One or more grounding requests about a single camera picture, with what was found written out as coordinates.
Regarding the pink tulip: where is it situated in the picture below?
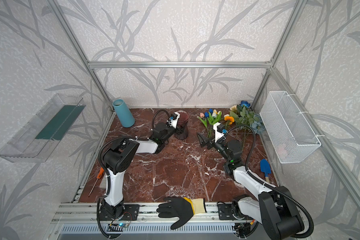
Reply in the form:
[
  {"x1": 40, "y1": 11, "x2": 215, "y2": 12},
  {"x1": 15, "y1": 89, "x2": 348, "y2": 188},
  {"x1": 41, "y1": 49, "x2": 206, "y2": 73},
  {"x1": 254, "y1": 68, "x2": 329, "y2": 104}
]
[{"x1": 198, "y1": 113, "x2": 207, "y2": 131}]

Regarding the pink glass vase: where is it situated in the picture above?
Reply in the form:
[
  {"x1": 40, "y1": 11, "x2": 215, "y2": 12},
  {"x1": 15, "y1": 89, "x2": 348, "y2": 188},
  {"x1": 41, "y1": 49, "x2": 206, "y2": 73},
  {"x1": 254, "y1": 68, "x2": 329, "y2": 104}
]
[{"x1": 175, "y1": 110, "x2": 189, "y2": 140}]

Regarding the white tulip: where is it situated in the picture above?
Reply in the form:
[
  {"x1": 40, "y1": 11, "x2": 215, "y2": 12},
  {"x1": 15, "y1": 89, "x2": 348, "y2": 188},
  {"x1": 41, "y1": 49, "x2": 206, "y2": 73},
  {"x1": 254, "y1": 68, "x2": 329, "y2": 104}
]
[{"x1": 211, "y1": 110, "x2": 219, "y2": 125}]

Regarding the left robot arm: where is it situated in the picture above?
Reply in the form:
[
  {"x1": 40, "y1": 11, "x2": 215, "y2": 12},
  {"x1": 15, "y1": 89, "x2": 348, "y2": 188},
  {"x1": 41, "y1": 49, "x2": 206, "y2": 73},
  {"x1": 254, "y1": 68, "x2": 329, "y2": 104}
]
[{"x1": 98, "y1": 123, "x2": 180, "y2": 216}]

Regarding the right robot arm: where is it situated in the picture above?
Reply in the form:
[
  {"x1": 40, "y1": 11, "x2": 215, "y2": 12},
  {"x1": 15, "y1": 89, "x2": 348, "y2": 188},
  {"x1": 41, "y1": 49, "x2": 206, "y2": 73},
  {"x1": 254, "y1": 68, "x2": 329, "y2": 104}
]
[{"x1": 197, "y1": 133, "x2": 314, "y2": 240}]

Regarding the teal ceramic vase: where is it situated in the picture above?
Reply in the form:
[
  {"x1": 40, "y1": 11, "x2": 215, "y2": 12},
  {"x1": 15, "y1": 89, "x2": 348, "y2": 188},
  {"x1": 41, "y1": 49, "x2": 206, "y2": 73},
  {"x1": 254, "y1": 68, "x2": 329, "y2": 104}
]
[{"x1": 113, "y1": 99, "x2": 135, "y2": 128}]

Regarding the orange marigold flower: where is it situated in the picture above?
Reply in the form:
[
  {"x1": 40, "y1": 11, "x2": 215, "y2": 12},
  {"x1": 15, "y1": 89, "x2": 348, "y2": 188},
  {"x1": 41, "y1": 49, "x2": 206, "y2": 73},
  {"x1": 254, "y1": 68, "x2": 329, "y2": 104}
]
[{"x1": 224, "y1": 115, "x2": 235, "y2": 130}]

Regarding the blue green flower bouquet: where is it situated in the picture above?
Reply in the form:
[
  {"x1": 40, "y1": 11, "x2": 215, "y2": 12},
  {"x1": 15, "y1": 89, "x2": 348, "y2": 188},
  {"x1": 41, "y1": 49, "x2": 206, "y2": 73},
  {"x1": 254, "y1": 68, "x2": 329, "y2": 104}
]
[{"x1": 229, "y1": 101, "x2": 266, "y2": 135}]

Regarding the pink object in basket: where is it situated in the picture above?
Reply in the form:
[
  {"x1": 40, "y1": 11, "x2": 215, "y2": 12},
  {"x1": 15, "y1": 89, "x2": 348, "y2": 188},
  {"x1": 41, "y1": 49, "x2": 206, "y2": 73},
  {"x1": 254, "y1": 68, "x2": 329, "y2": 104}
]
[{"x1": 276, "y1": 143, "x2": 288, "y2": 161}]

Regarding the black and yellow work glove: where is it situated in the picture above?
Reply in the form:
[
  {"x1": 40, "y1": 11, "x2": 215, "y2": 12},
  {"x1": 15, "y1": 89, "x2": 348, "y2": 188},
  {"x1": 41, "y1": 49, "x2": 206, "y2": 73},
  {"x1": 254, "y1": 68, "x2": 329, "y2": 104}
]
[{"x1": 156, "y1": 197, "x2": 207, "y2": 230}]

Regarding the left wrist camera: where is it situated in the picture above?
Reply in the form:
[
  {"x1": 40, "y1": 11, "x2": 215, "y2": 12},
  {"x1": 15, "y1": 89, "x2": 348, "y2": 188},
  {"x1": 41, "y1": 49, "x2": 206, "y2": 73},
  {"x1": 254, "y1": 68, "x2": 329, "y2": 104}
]
[{"x1": 167, "y1": 112, "x2": 180, "y2": 129}]

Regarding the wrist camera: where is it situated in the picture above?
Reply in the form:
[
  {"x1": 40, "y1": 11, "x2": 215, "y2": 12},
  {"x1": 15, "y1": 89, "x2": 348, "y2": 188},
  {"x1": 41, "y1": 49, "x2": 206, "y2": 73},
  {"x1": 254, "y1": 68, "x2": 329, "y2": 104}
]
[
  {"x1": 167, "y1": 112, "x2": 180, "y2": 129},
  {"x1": 213, "y1": 123, "x2": 228, "y2": 143}
]

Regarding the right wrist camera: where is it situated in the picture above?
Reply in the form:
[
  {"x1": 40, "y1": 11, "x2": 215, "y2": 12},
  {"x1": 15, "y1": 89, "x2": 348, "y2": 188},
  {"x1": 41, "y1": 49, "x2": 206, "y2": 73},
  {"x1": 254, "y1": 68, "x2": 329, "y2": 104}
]
[{"x1": 213, "y1": 123, "x2": 228, "y2": 143}]

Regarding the white wire basket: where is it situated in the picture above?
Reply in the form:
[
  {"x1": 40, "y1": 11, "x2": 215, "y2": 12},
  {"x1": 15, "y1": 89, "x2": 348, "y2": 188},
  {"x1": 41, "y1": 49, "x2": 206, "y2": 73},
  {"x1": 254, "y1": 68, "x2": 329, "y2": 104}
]
[{"x1": 260, "y1": 91, "x2": 322, "y2": 164}]

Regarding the orange handled screwdriver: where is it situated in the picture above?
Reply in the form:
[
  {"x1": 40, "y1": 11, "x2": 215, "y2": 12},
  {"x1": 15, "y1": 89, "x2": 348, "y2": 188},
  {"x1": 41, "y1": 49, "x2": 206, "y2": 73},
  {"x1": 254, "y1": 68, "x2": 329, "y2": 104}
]
[{"x1": 88, "y1": 168, "x2": 104, "y2": 197}]

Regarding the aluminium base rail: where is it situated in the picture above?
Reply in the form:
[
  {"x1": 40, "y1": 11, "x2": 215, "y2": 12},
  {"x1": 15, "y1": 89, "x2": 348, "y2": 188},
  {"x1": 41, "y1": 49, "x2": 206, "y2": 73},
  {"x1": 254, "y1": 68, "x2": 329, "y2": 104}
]
[{"x1": 50, "y1": 201, "x2": 304, "y2": 224}]

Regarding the clear acrylic wall shelf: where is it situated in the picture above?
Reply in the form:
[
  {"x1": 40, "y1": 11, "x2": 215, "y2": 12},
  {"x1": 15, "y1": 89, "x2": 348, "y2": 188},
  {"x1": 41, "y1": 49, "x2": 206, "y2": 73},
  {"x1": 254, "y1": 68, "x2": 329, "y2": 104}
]
[{"x1": 0, "y1": 94, "x2": 86, "y2": 163}]

